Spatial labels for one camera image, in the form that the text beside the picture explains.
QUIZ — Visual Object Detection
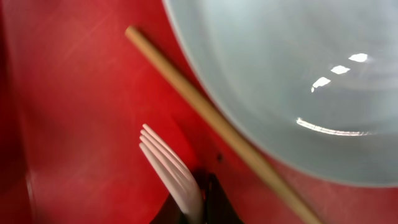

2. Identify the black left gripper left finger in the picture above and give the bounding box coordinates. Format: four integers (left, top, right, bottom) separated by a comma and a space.
150, 194, 188, 224

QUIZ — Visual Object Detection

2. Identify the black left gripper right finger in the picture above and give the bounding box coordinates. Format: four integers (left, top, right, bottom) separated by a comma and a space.
205, 174, 244, 224

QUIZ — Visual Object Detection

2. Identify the white plastic fork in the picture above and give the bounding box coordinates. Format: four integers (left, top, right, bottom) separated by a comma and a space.
139, 124, 204, 223

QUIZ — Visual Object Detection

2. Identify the wooden chopstick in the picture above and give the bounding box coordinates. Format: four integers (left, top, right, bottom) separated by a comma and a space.
125, 26, 322, 224

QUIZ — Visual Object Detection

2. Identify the red plastic tray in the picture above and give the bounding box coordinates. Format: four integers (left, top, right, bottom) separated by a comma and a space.
1, 0, 397, 223

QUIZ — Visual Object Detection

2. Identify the light blue plate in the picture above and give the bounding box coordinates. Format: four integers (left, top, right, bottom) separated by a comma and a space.
164, 0, 397, 187

